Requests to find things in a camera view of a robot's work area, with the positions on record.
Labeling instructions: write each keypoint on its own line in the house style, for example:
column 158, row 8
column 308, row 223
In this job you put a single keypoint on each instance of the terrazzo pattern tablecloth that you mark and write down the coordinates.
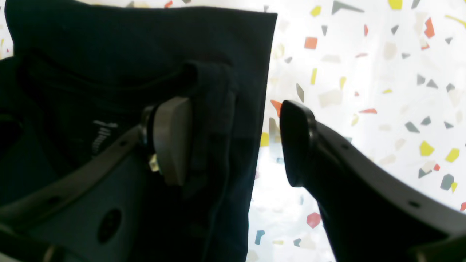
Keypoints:
column 387, row 75

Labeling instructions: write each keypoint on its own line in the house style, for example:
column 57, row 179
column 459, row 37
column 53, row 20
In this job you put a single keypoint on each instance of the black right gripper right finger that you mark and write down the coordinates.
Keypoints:
column 368, row 215

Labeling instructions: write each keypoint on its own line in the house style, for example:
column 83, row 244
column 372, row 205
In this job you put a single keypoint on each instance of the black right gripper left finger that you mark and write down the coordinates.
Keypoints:
column 92, row 214

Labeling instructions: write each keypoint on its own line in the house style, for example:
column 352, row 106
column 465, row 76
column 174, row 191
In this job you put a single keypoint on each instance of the black t-shirt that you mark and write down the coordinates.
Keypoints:
column 81, row 76

